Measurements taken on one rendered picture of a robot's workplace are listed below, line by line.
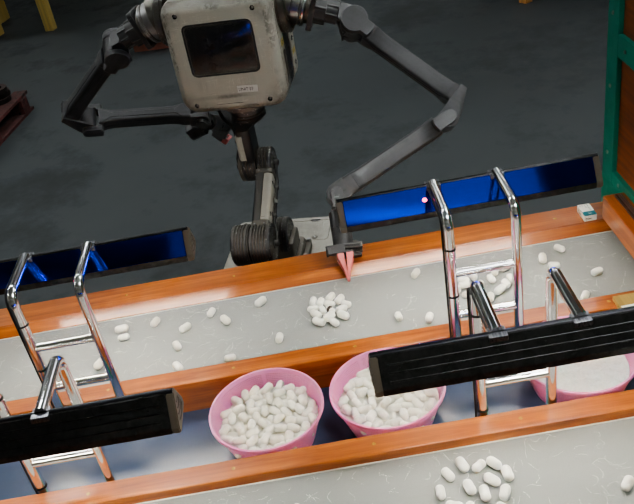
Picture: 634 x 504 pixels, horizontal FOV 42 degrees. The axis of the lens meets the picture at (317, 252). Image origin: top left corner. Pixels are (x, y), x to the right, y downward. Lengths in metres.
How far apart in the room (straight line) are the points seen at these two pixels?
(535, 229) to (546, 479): 0.87
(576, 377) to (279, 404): 0.68
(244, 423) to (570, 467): 0.72
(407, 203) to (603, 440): 0.67
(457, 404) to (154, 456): 0.72
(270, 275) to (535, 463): 0.95
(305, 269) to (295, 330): 0.24
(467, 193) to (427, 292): 0.37
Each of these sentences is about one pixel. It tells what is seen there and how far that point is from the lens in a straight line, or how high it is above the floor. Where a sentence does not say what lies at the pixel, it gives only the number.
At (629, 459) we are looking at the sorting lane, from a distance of 1.79.
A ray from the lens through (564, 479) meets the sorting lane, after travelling 1.74.
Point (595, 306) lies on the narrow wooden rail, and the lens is 2.10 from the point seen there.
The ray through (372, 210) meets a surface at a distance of 1.91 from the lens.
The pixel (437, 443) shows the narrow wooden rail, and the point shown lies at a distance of 1.77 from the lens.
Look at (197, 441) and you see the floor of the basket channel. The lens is 2.02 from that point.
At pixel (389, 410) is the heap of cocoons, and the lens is 1.89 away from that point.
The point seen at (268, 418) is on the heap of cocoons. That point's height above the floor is 0.73.
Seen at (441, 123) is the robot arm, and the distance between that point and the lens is 2.33.
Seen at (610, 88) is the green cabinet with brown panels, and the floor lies 1.11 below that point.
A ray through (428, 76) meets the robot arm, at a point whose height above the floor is 1.16.
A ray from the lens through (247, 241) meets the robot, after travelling 2.49.
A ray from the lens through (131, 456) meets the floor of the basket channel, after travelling 2.04.
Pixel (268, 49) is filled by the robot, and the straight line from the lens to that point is 2.38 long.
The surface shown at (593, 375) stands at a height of 0.74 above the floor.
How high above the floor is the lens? 2.06
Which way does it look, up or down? 33 degrees down
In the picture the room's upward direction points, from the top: 11 degrees counter-clockwise
